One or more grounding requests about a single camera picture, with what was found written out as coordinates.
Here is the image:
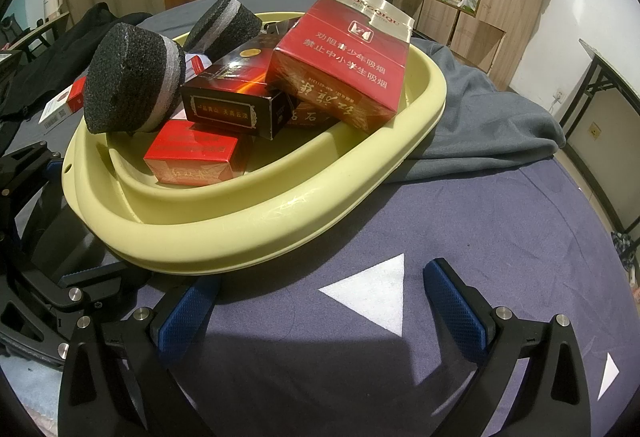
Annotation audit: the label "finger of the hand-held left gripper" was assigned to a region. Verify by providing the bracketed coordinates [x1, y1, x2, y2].
[15, 264, 151, 313]
[0, 142, 65, 203]

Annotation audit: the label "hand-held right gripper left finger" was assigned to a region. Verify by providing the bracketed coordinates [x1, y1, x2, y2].
[57, 274, 223, 437]

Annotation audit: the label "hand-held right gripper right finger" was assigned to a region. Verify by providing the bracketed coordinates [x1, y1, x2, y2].
[422, 258, 593, 437]

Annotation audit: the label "pale yellow plastic basin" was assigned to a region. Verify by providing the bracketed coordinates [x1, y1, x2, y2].
[61, 11, 447, 275]

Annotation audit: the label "plain red box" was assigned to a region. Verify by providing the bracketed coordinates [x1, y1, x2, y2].
[143, 120, 253, 187]

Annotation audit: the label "dark box gold medal print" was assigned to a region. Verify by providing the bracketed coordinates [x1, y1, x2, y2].
[181, 46, 296, 139]

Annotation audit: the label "black sponge disc beige cap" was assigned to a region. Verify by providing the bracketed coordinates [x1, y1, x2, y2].
[182, 0, 263, 60]

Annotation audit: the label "dark red small box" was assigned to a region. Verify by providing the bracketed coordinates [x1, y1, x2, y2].
[285, 97, 351, 128]

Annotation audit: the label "red carton silver end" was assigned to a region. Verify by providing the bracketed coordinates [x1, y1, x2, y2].
[264, 0, 416, 134]

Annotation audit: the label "dark grey cloth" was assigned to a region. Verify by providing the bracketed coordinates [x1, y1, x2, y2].
[10, 167, 151, 298]

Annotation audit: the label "light blue cloth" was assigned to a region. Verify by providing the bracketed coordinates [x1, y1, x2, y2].
[0, 357, 66, 437]

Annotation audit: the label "black cloth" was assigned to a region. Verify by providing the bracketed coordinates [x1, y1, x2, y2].
[0, 2, 153, 123]

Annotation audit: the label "dark clothes on floor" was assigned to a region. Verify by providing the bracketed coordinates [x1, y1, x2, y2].
[611, 231, 640, 263]

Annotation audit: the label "black folding table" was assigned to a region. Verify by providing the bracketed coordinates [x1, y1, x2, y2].
[560, 38, 640, 238]

